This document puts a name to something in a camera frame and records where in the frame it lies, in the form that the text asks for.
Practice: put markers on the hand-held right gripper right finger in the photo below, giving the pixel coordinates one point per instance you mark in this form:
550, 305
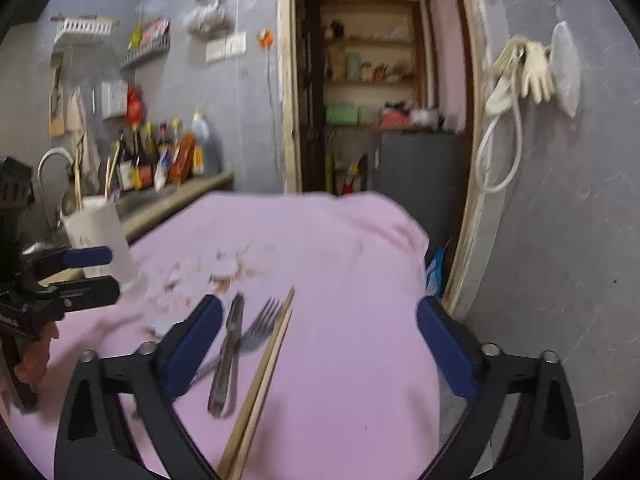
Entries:
447, 347

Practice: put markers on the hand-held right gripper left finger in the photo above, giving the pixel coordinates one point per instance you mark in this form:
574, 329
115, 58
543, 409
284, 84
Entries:
192, 350

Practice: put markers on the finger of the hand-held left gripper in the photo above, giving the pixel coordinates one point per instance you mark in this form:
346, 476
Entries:
87, 256
90, 291

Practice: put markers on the white plastic utensil basket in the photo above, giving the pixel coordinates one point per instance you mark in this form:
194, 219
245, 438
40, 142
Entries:
102, 240

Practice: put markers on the metal table knife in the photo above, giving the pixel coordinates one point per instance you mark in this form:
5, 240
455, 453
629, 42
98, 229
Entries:
227, 360

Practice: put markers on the metal fork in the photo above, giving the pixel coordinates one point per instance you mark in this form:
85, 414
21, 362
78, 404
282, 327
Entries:
260, 327

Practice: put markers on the wooden chopstick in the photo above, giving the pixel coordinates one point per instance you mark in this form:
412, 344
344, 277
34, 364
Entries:
78, 185
112, 170
270, 350
250, 400

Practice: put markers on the person's left hand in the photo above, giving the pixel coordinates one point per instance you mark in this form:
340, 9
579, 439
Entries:
35, 360

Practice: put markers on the blue packet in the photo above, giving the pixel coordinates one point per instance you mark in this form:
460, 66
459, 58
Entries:
435, 272

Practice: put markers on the dark bottle white label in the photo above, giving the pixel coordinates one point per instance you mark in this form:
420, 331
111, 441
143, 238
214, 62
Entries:
127, 165

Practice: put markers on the chrome faucet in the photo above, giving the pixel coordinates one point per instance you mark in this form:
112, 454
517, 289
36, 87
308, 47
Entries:
50, 157

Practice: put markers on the beige hanging towel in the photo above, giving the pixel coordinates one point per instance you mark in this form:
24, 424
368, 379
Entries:
82, 140

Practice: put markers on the brown snack bag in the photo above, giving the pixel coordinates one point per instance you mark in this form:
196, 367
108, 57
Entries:
181, 160

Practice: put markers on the pink floral cloth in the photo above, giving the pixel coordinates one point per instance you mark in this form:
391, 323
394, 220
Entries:
325, 285

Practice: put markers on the small dark sauce bottle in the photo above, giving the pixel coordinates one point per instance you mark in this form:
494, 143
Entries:
164, 140

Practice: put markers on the wooden cutting board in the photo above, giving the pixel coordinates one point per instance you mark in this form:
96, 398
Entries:
56, 105

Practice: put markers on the red plastic bag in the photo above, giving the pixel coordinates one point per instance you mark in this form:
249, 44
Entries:
134, 105

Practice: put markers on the cooking oil jug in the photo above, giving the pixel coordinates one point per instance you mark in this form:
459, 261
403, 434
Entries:
200, 140

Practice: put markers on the grey cabinet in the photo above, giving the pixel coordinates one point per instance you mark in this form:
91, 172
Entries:
420, 180

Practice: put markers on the green snack packet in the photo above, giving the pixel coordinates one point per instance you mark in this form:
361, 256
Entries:
135, 37

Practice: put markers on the white pot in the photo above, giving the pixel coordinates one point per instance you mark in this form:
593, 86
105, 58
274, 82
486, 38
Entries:
425, 117

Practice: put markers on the red cloth bundle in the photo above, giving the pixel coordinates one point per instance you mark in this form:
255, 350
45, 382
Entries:
395, 119

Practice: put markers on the red snack packet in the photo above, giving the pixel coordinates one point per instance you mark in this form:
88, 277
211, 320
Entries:
155, 30

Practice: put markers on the green container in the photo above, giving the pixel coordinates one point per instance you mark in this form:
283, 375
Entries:
342, 115

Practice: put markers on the hanging clear plastic bag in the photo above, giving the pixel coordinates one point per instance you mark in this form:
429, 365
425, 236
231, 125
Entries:
207, 12

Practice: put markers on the wooden shelf unit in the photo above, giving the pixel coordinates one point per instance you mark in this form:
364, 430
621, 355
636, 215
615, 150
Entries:
370, 80

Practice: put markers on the cream rubber glove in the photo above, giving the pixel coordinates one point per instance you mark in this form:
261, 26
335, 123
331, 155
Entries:
537, 75
502, 67

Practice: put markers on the green jar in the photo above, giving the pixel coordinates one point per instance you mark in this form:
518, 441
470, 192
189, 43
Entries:
353, 66

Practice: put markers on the white wall box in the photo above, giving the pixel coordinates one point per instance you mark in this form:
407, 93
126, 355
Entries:
115, 100

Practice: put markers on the grey wall shelf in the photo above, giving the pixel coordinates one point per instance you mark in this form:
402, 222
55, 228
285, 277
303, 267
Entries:
145, 55

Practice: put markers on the white wall basket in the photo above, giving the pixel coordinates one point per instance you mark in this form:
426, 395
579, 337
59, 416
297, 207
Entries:
82, 27

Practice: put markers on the white double wall socket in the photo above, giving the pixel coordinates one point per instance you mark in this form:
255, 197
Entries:
226, 47

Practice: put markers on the wooden door frame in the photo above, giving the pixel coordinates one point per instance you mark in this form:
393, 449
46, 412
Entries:
287, 85

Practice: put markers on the orange wall hook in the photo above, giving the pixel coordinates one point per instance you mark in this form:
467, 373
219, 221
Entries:
265, 39

